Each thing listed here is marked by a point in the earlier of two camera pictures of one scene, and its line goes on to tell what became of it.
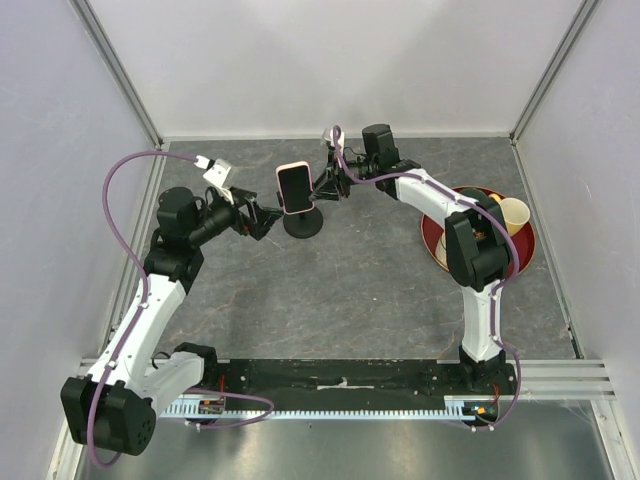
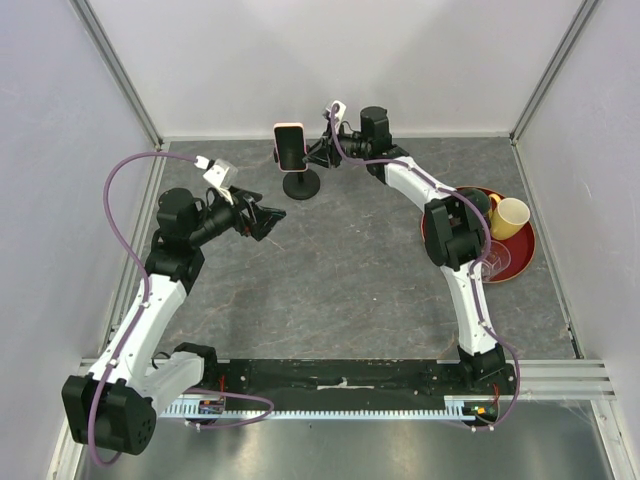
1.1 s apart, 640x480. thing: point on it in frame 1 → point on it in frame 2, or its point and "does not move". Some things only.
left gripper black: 253,225 does not move
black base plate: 347,382 does not move
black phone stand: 303,224 → 300,185
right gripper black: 324,191 → 325,153
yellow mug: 514,211 does not move
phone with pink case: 295,184 → 290,146
